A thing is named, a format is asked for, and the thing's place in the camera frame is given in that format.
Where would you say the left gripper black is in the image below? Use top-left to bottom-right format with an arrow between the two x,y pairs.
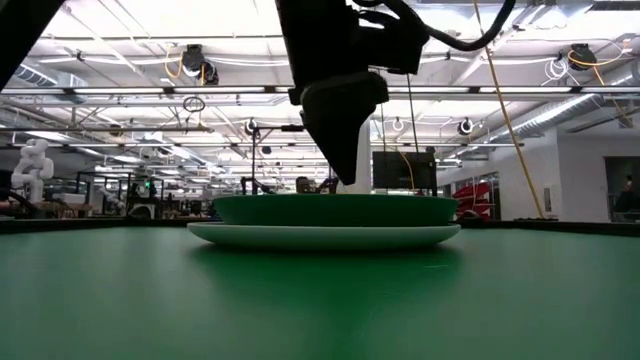
276,0 -> 390,186

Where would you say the dark green plastic plate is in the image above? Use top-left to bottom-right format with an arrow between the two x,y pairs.
213,193 -> 459,228

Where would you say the white building column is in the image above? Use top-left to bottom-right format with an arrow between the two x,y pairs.
349,117 -> 372,195

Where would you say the black monitor screen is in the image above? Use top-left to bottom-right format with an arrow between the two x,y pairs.
372,151 -> 438,190

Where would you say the black pole stand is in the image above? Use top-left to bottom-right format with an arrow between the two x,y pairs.
239,124 -> 306,195

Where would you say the large white plastic plate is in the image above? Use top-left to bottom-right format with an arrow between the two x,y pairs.
187,221 -> 462,251

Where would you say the red rack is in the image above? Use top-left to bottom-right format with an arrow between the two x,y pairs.
452,182 -> 494,214

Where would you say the long ceiling light strip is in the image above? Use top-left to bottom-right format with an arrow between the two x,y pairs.
0,85 -> 291,97
387,85 -> 640,96

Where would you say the person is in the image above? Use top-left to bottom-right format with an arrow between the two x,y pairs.
613,174 -> 640,221

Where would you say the green table mat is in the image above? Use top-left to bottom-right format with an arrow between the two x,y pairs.
0,227 -> 640,360

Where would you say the thin black hanging cable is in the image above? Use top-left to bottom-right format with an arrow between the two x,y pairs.
405,73 -> 420,153

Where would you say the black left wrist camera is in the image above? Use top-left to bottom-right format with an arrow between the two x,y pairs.
357,7 -> 431,76

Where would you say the thick black camera cable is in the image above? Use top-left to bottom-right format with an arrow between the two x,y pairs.
352,0 -> 517,53

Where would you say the black ceiling cable reel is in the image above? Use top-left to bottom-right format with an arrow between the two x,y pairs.
567,43 -> 599,71
180,43 -> 220,85

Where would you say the yellow hanging cable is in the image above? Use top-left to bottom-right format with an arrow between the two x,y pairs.
472,0 -> 546,220

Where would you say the silver ventilation duct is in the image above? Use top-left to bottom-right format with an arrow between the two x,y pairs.
489,64 -> 640,146

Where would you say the black workstation frame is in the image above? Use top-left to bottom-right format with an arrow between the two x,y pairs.
74,172 -> 166,219

